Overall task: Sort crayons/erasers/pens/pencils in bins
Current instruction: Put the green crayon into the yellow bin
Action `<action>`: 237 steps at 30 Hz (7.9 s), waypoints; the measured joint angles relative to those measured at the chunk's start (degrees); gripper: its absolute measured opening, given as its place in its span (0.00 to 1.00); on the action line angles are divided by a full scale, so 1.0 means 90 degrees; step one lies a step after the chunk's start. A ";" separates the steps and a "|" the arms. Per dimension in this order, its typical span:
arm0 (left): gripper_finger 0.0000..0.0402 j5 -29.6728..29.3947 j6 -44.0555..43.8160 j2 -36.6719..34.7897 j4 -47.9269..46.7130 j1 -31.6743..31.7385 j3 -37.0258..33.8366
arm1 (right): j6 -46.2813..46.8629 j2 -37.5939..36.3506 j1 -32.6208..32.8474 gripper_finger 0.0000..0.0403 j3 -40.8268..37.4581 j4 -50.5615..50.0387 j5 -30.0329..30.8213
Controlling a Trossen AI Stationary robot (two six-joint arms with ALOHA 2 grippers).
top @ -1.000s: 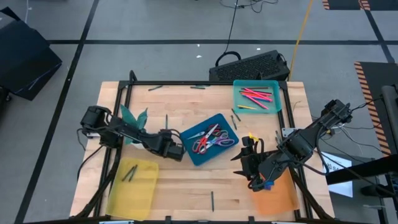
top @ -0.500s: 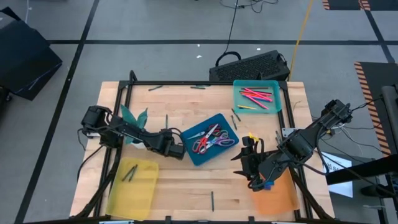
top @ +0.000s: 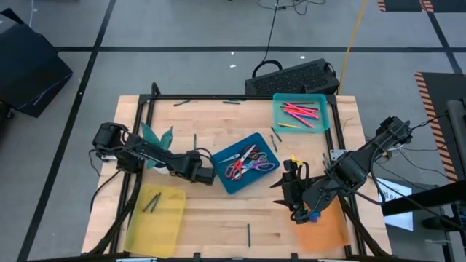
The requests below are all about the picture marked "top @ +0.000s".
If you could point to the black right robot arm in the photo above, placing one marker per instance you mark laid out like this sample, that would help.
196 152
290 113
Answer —
364 160

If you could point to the white printed sign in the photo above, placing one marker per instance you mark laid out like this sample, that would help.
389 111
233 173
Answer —
391 189

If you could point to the brown pencil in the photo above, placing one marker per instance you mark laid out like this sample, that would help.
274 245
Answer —
298 103

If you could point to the purple scissors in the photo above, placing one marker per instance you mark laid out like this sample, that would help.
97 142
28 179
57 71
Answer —
255 168

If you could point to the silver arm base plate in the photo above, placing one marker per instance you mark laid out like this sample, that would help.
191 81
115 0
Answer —
107 157
336 153

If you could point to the black computer case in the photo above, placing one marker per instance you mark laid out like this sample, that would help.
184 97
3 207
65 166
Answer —
291 78

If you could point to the grey pole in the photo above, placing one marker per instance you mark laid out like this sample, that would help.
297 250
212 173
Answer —
458 123

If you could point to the large black striped floor mat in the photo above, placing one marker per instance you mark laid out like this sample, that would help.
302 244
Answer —
448 87

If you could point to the yellow plastic bin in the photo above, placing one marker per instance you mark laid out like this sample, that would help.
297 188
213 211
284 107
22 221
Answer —
160 233

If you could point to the teal plastic bin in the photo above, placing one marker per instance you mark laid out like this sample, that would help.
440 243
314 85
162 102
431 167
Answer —
322 100

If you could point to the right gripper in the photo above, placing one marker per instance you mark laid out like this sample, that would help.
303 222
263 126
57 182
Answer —
296 189

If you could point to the blue pen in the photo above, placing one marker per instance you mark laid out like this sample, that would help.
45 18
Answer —
300 114

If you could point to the black folded floor case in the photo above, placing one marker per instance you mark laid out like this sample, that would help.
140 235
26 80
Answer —
29 72

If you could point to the blue plastic bin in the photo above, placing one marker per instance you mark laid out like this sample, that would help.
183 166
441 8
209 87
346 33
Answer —
236 185

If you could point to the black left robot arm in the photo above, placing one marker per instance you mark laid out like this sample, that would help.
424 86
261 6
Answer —
145 151

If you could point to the green plant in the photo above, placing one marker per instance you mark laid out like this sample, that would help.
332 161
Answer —
150 134

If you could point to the bright blue eraser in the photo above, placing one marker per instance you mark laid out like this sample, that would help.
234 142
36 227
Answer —
314 217

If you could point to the pink pen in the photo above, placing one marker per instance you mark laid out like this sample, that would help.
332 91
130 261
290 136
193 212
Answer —
310 116
304 107
302 121

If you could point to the orange plastic bin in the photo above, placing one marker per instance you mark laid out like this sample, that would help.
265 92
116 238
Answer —
327 236

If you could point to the small black striped floor mat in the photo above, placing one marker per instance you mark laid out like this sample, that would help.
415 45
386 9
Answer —
400 4

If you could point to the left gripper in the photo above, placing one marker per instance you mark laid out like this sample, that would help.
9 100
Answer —
189 165

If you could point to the orange pen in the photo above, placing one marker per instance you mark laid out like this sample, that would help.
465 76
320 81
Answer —
295 110

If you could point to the black stand beam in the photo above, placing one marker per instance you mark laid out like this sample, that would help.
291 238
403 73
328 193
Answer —
429 198

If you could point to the yellow pencil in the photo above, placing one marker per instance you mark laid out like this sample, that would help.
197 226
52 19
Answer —
289 125

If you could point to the green pencil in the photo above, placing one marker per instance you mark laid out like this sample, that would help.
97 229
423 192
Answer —
283 107

